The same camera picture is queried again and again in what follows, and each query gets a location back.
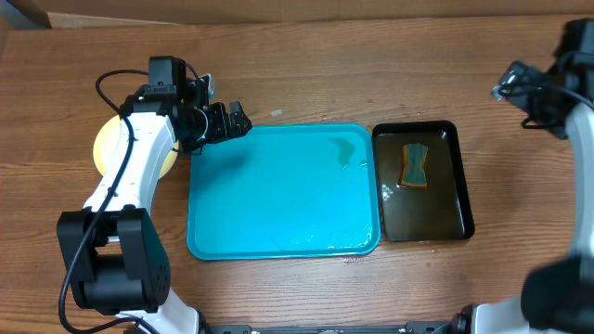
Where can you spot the small white scrap on table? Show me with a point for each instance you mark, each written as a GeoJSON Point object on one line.
{"type": "Point", "coordinates": [276, 112]}

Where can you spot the green yellow sponge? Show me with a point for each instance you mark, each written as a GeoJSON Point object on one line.
{"type": "Point", "coordinates": [413, 174]}

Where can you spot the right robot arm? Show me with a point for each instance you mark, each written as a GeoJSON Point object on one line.
{"type": "Point", "coordinates": [556, 297]}

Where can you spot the yellow-green plate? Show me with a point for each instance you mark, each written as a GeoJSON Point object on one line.
{"type": "Point", "coordinates": [106, 142]}

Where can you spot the teal plastic tray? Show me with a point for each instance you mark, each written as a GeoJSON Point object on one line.
{"type": "Point", "coordinates": [292, 191]}

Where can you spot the black water basin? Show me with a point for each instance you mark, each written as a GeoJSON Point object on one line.
{"type": "Point", "coordinates": [442, 211]}

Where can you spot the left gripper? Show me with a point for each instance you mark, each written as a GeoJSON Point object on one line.
{"type": "Point", "coordinates": [223, 127]}

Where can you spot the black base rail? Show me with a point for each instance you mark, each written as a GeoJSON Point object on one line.
{"type": "Point", "coordinates": [412, 327]}

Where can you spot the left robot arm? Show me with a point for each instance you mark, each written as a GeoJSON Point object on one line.
{"type": "Point", "coordinates": [115, 261]}

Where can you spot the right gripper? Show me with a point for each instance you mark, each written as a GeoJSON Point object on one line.
{"type": "Point", "coordinates": [511, 86]}

